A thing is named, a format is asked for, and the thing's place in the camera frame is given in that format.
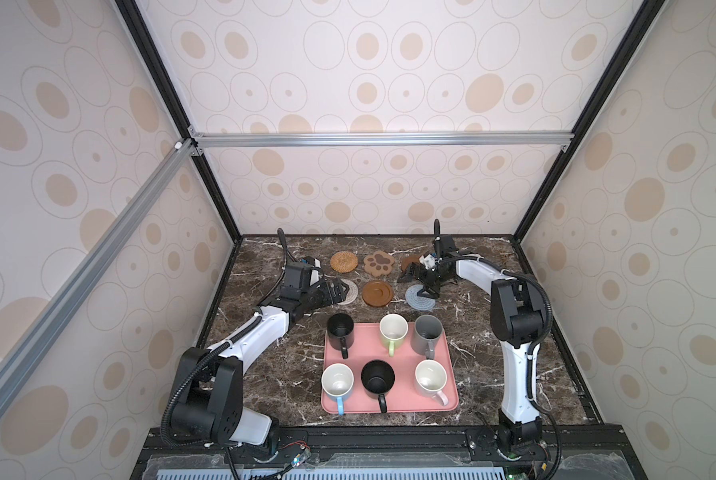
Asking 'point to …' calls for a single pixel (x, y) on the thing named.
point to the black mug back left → (340, 330)
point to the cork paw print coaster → (378, 264)
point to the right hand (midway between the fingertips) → (408, 285)
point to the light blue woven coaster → (419, 302)
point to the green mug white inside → (392, 331)
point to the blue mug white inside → (337, 381)
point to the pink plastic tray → (404, 397)
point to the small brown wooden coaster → (377, 293)
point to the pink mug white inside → (431, 379)
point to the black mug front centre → (378, 377)
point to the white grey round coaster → (352, 293)
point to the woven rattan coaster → (344, 261)
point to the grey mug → (428, 330)
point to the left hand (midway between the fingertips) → (344, 285)
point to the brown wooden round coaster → (409, 259)
